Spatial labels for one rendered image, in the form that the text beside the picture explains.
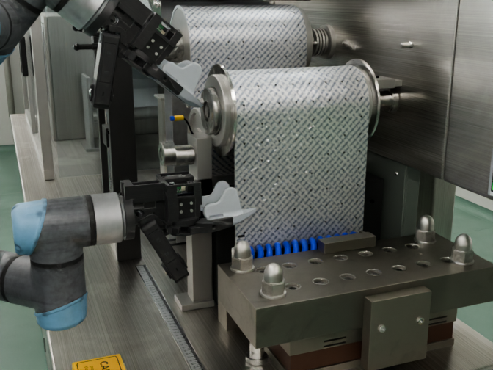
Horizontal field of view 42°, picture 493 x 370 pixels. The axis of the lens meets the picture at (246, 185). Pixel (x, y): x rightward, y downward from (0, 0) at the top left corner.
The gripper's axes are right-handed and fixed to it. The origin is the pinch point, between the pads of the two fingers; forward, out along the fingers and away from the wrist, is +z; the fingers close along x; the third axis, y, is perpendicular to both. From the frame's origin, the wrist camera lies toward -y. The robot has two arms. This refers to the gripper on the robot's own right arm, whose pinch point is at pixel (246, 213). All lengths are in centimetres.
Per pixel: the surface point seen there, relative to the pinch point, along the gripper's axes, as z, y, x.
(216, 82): -3.5, 20.7, 4.2
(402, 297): 15.0, -7.2, -22.0
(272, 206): 4.3, 0.8, -0.3
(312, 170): 11.4, 6.2, -0.2
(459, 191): 263, -100, 263
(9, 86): -27, -46, 541
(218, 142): -3.5, 11.3, 3.5
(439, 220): 48, -12, 13
